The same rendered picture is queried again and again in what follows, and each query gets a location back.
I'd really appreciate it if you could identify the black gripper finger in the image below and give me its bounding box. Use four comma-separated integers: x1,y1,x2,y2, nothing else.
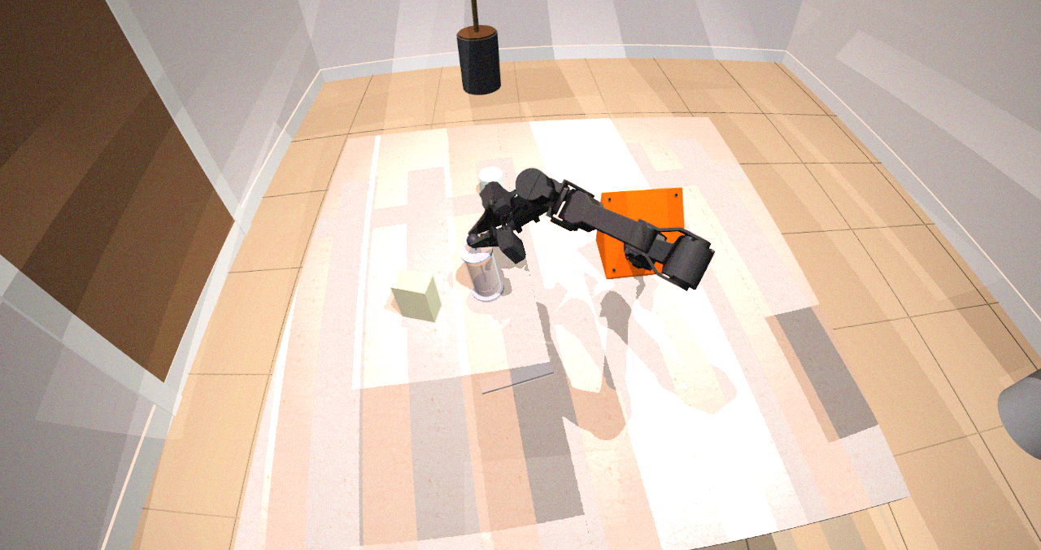
468,209,501,235
469,224,499,248

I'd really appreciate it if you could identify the glass french press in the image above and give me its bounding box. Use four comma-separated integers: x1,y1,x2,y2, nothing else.
460,234,504,302

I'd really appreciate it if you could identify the white cylinder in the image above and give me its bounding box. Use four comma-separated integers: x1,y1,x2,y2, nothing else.
479,167,503,192

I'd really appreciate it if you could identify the pale yellow rectangular block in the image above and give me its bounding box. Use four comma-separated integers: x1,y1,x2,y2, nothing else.
390,269,442,322

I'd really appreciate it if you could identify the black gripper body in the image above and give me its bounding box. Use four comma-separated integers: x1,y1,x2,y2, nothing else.
496,195,542,264

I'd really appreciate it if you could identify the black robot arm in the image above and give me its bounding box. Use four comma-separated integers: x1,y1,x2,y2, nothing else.
479,168,715,291

